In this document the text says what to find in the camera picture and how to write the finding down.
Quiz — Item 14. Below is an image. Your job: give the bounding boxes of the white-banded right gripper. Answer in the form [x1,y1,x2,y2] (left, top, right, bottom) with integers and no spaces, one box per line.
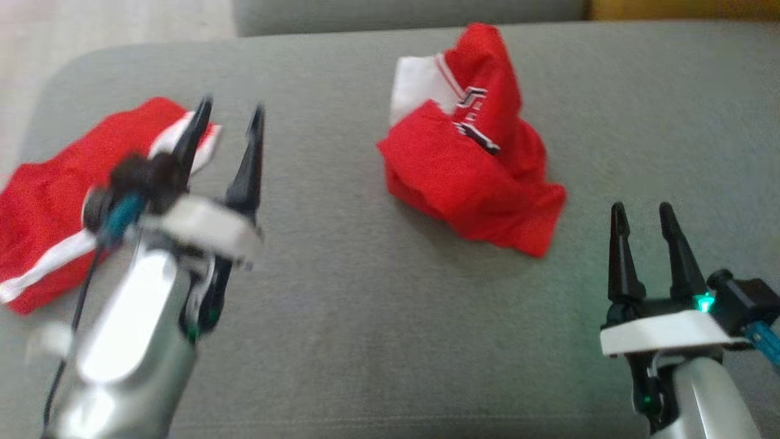
[600,202,743,431]

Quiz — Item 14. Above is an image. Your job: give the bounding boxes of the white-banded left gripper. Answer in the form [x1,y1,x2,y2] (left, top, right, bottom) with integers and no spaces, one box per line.
[139,95,266,343]

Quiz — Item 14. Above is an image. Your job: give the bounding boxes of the red shorts with white stripe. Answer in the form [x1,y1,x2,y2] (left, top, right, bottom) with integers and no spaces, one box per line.
[0,96,221,316]

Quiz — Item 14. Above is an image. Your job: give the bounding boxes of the red shirt with white sleeves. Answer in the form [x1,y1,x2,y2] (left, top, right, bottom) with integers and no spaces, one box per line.
[376,23,567,258]

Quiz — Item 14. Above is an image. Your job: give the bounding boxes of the grey fabric sofa seat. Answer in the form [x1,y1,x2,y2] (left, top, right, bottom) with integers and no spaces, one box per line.
[0,18,780,439]

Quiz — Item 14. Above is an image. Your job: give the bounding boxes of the yellow-brown background object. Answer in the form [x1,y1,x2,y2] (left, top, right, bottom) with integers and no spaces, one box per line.
[588,0,780,22]

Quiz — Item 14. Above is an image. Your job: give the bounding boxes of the teal left cable plug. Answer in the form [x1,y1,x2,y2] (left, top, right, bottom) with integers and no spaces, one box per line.
[101,194,148,246]

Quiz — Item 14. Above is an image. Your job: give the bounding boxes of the teal cable plug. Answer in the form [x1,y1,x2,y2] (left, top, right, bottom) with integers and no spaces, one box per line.
[101,194,148,246]
[746,321,780,368]

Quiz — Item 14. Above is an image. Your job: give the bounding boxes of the teal right cable plug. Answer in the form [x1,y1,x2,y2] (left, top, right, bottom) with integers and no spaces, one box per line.
[746,321,780,368]

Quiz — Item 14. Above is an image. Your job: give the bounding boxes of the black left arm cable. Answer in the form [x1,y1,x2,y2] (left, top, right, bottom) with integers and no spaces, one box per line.
[41,243,105,430]

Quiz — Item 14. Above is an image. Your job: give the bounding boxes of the white left cable label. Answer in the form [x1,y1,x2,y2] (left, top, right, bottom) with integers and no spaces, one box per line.
[26,323,75,362]

